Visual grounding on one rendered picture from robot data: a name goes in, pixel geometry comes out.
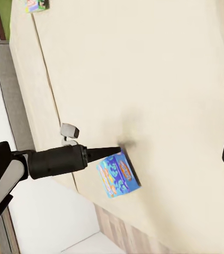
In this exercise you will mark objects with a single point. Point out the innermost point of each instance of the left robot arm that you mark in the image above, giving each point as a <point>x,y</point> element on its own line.
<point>70,157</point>

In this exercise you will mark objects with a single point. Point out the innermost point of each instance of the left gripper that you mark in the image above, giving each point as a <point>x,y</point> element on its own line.
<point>67,159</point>

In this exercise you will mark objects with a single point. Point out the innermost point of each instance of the board game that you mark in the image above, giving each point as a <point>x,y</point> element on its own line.
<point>32,6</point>
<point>116,175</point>

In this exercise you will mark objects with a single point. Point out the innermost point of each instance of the bed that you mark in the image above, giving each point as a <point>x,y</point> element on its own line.
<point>143,75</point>

